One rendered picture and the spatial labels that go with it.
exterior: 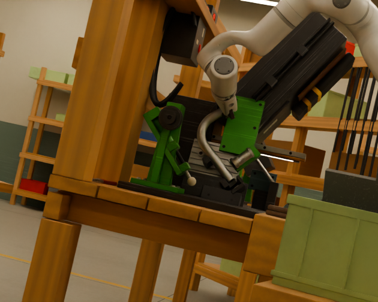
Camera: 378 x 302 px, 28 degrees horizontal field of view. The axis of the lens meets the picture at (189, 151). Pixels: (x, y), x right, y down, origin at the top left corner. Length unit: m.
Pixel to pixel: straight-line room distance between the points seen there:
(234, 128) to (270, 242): 0.75
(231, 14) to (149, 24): 9.66
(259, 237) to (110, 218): 0.43
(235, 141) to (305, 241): 1.21
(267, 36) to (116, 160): 0.61
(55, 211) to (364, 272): 0.95
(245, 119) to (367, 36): 0.60
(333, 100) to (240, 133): 3.35
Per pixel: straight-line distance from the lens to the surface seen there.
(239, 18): 12.05
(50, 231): 2.05
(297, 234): 1.42
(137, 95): 2.41
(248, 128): 2.59
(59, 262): 2.05
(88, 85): 2.05
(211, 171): 2.57
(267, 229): 1.94
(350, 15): 2.15
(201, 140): 2.55
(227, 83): 2.33
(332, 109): 5.90
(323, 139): 11.62
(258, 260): 1.94
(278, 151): 2.69
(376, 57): 2.13
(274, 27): 2.29
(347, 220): 1.40
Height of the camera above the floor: 0.94
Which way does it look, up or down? 2 degrees up
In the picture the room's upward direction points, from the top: 13 degrees clockwise
